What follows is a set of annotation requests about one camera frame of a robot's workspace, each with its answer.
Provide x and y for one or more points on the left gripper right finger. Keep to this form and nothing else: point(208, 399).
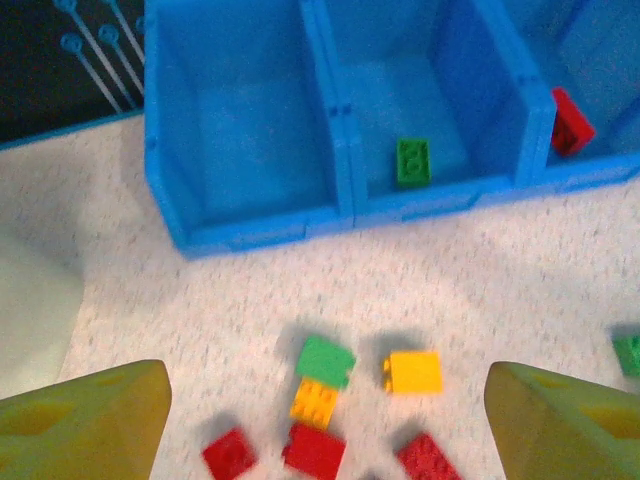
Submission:
point(565, 435)

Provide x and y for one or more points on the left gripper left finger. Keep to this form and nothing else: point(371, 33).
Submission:
point(85, 430)

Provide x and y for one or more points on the green long lego brick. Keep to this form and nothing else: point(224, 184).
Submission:
point(628, 356)

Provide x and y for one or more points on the red lego brick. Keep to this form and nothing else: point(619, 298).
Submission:
point(230, 454)
point(571, 122)
point(429, 460)
point(314, 452)

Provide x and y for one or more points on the yellow square lego brick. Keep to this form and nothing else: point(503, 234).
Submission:
point(416, 373)

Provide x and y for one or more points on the small yellow lego brick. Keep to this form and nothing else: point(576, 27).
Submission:
point(312, 407)

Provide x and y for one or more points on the blue three-compartment bin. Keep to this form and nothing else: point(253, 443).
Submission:
point(332, 115)

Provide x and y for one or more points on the blue table edge trim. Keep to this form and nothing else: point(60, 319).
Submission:
point(65, 131)

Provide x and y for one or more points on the green two-stud brick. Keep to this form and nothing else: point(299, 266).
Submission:
point(413, 164)

